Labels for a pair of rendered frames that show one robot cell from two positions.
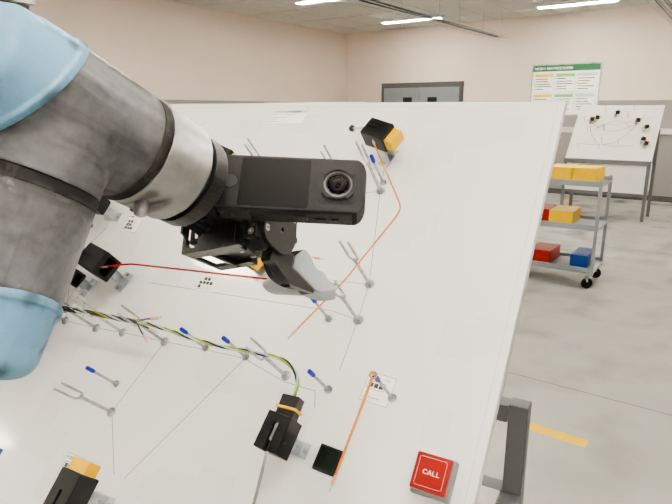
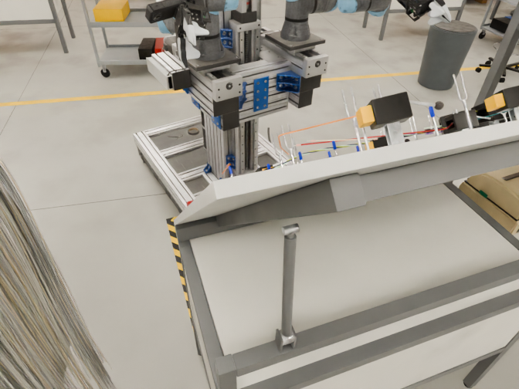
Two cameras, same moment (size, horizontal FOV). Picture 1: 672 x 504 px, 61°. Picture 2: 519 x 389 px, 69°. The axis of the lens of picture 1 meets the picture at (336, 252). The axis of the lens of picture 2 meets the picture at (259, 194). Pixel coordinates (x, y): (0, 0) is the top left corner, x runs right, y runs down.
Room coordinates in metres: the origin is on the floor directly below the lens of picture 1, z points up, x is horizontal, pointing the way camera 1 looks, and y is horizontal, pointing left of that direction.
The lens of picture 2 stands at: (1.35, -0.62, 1.82)
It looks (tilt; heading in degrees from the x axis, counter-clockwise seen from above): 41 degrees down; 131
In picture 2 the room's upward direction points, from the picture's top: 2 degrees clockwise
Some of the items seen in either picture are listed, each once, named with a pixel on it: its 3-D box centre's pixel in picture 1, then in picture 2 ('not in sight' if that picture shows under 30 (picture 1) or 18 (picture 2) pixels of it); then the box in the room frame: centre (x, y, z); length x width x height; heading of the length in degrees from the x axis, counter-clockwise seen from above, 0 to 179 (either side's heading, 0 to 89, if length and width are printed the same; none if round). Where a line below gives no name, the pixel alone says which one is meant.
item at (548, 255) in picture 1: (547, 221); not in sight; (5.41, -2.03, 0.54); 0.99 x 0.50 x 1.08; 56
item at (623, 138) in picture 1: (610, 161); not in sight; (8.80, -4.18, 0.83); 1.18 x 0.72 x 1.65; 54
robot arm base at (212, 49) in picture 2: not in sight; (207, 43); (0.04, 0.52, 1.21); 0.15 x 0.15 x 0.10
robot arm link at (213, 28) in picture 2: not in sight; (203, 15); (0.04, 0.51, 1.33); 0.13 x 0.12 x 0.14; 57
